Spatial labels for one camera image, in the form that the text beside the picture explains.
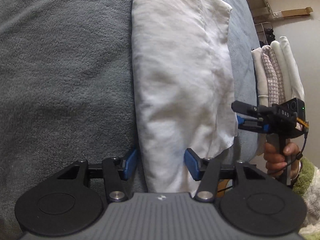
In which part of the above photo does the white fleecy folded garment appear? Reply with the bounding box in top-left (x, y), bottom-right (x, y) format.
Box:
top-left (270, 41), bottom-right (293, 103)

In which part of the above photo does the person's right hand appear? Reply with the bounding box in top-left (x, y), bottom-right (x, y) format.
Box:
top-left (264, 141), bottom-right (302, 181)

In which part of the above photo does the black rack with dark items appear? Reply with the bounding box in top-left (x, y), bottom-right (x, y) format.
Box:
top-left (255, 22), bottom-right (276, 48)

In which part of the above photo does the silver bracelet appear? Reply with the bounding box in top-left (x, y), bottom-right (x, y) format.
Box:
top-left (290, 161), bottom-right (303, 182)

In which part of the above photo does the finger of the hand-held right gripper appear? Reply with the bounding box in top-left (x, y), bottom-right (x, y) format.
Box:
top-left (231, 101), bottom-right (275, 116)
top-left (236, 116), bottom-right (271, 133)

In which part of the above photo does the long flat cardboard box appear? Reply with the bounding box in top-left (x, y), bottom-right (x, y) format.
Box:
top-left (271, 6), bottom-right (313, 21)

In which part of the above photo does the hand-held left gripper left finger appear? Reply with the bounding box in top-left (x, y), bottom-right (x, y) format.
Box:
top-left (57, 146), bottom-right (138, 203)

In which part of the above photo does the pink checked folded garment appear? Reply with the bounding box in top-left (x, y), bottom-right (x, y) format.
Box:
top-left (261, 45), bottom-right (285, 105)

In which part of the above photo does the white smooth folded garment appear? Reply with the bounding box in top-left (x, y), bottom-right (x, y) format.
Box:
top-left (279, 36), bottom-right (305, 103)

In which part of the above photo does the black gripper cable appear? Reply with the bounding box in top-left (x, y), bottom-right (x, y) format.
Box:
top-left (267, 127), bottom-right (309, 176)

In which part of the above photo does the white button shirt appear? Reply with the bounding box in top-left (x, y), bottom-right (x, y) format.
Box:
top-left (131, 0), bottom-right (238, 198)

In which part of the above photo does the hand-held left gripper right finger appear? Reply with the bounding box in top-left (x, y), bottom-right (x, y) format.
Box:
top-left (184, 148), bottom-right (267, 203)

